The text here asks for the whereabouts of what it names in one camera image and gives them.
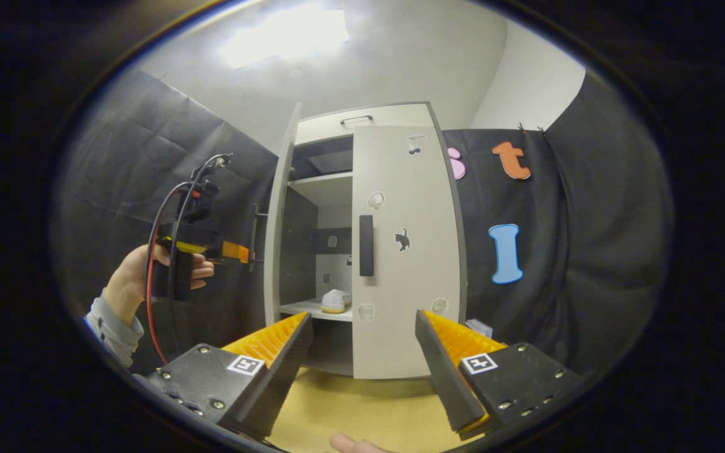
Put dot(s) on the white cabinet drawer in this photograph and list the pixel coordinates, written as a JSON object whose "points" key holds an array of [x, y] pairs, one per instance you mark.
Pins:
{"points": [[325, 129]]}

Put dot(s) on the black backdrop cloth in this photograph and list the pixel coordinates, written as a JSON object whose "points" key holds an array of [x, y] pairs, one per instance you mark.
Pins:
{"points": [[117, 157], [601, 251]]}

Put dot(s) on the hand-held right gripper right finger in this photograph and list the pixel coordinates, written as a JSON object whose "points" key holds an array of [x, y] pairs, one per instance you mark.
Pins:
{"points": [[444, 377]]}

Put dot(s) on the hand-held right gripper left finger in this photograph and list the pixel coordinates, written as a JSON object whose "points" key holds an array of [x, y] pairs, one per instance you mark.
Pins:
{"points": [[284, 371]]}

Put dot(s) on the blue and white box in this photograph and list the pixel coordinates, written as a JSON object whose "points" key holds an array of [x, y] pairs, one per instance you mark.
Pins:
{"points": [[479, 327]]}

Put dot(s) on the white shoe cabinet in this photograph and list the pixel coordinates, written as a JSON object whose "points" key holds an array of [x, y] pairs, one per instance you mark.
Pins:
{"points": [[331, 179]]}

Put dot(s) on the white canvas shoe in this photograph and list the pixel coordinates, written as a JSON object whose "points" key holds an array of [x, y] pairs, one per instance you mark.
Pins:
{"points": [[335, 301]]}

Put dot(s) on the white shoe cabinet door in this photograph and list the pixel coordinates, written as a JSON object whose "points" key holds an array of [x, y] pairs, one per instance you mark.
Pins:
{"points": [[272, 264], [400, 314]]}

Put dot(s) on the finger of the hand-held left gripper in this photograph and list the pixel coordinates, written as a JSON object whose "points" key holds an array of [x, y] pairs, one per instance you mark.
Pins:
{"points": [[235, 251]]}

